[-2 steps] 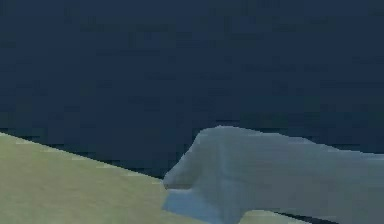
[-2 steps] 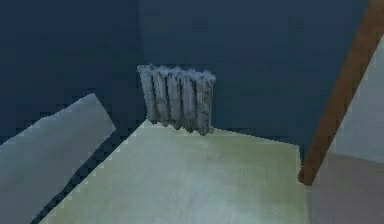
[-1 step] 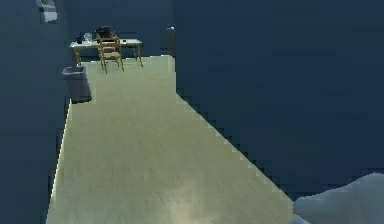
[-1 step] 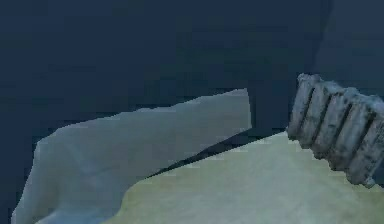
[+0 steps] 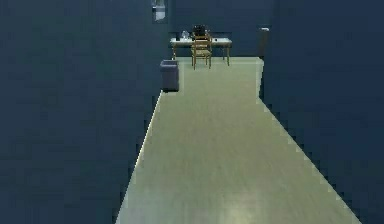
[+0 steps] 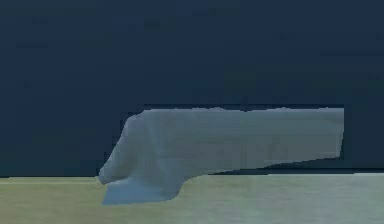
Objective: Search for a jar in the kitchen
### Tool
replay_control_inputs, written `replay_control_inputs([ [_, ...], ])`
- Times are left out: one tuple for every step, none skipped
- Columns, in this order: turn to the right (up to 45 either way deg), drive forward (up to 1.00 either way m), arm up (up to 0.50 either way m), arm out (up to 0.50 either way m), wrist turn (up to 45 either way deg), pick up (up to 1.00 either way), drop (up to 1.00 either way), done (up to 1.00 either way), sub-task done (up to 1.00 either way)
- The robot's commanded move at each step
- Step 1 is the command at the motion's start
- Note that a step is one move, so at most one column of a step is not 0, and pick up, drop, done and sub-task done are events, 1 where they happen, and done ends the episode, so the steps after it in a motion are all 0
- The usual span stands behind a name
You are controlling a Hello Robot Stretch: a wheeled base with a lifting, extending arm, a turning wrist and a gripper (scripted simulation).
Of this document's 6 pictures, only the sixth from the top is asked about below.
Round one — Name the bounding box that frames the grey blue draped cloth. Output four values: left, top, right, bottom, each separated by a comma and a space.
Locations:
98, 106, 346, 206

